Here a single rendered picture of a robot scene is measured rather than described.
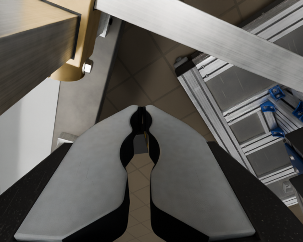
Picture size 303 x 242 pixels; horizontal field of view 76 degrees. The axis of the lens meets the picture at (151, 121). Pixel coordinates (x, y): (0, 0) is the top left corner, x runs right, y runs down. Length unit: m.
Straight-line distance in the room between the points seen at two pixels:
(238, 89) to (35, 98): 0.81
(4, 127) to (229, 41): 0.55
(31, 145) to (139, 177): 1.07
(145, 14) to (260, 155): 1.19
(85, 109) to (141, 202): 1.49
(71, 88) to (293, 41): 0.88
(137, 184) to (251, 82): 1.11
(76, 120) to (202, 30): 0.31
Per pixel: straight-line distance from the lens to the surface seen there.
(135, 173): 1.53
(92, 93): 0.38
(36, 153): 0.63
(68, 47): 0.17
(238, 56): 0.21
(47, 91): 0.51
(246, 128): 1.13
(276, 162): 1.40
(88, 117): 0.41
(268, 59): 0.22
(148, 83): 1.11
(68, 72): 0.20
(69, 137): 0.44
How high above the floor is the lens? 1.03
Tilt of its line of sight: 57 degrees down
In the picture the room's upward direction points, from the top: 178 degrees clockwise
